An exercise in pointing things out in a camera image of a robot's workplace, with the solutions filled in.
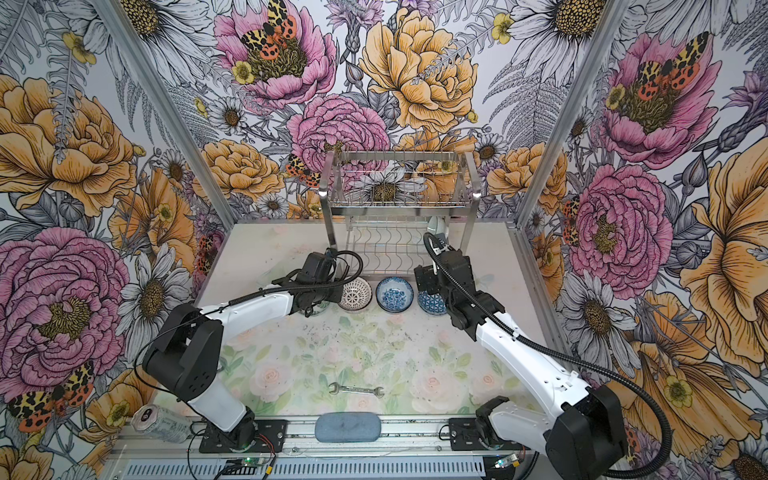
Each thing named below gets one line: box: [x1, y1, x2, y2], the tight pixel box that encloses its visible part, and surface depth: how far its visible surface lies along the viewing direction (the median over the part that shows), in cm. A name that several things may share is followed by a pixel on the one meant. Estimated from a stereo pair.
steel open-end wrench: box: [329, 382, 385, 399], surface depth 83 cm
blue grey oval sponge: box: [314, 411, 382, 443], surface depth 75 cm
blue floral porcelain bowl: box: [376, 276, 415, 314], surface depth 98 cm
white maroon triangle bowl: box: [338, 277, 373, 312], surface depth 98 cm
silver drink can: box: [131, 404, 192, 444], surface depth 67 cm
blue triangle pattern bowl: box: [417, 290, 447, 315], surface depth 98 cm
